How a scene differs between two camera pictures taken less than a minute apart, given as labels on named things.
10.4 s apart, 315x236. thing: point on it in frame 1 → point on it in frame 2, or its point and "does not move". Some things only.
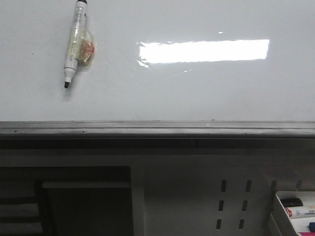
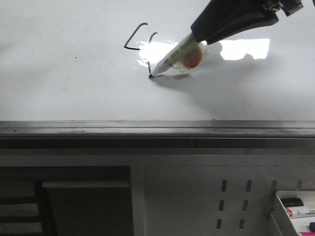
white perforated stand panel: x=192 y=192 does not move
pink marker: x=308 y=233 does not move
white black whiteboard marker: x=81 y=45 → x=184 y=58
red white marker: x=298 y=213 does not move
